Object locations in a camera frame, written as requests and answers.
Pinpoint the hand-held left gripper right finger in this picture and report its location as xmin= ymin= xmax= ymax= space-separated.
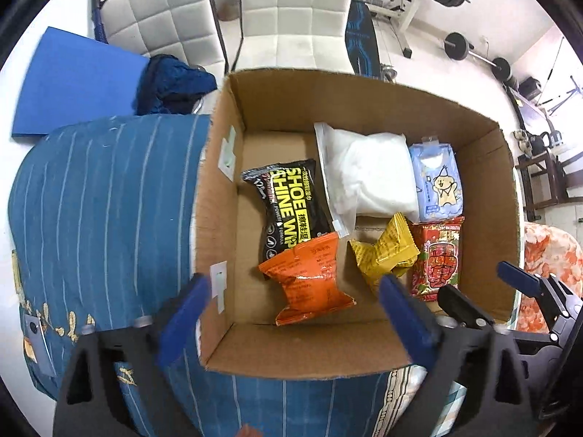
xmin=379 ymin=274 xmax=543 ymax=437

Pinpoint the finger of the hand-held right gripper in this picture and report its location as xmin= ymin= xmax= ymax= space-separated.
xmin=437 ymin=284 xmax=502 ymax=328
xmin=496 ymin=261 xmax=554 ymax=299

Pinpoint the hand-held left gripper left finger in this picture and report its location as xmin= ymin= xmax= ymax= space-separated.
xmin=52 ymin=273 xmax=212 ymax=437

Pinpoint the red snack packet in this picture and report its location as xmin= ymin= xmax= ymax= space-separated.
xmin=407 ymin=216 xmax=466 ymax=302

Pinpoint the yellow snack packet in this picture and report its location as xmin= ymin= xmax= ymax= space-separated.
xmin=349 ymin=212 xmax=420 ymax=294

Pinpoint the orange snack packet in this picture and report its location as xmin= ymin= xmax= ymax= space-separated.
xmin=258 ymin=231 xmax=357 ymax=327

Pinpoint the blue tissue packet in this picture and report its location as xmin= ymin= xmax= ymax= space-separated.
xmin=407 ymin=137 xmax=464 ymax=224

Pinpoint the white plastic bag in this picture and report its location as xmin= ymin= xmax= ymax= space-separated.
xmin=313 ymin=121 xmax=420 ymax=233

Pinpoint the black wipes packet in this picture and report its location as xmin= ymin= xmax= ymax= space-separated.
xmin=240 ymin=158 xmax=340 ymax=262

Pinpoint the cardboard box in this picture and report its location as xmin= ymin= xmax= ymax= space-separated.
xmin=193 ymin=68 xmax=522 ymax=379

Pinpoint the orange floral towel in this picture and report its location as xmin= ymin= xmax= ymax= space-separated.
xmin=517 ymin=221 xmax=583 ymax=334

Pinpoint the plaid bed sheet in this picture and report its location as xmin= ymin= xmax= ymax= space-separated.
xmin=378 ymin=364 xmax=470 ymax=437

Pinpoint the brown wooden chair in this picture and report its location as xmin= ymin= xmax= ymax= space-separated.
xmin=517 ymin=152 xmax=570 ymax=221

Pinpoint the blue striped blanket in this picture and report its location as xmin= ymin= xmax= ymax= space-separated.
xmin=7 ymin=114 xmax=411 ymax=437

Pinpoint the gray tag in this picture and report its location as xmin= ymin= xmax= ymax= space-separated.
xmin=20 ymin=313 xmax=53 ymax=376

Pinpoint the treadmill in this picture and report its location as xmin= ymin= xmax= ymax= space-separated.
xmin=508 ymin=86 xmax=554 ymax=142

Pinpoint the black box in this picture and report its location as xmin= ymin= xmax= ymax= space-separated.
xmin=519 ymin=77 xmax=543 ymax=99

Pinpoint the black folding stand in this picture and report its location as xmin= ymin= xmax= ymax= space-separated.
xmin=540 ymin=75 xmax=583 ymax=117

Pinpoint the dark blue knit cloth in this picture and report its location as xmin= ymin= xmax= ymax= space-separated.
xmin=136 ymin=55 xmax=218 ymax=115

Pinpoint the short barbell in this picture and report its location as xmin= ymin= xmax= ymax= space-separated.
xmin=443 ymin=32 xmax=513 ymax=78

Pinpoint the blue foam mat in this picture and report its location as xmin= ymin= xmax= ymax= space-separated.
xmin=11 ymin=26 xmax=151 ymax=137

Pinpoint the white barbell rack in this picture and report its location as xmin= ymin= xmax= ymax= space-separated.
xmin=373 ymin=0 xmax=440 ymax=60

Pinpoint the white padded chair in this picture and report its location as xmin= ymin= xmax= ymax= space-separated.
xmin=95 ymin=0 xmax=228 ymax=76
xmin=234 ymin=0 xmax=358 ymax=75

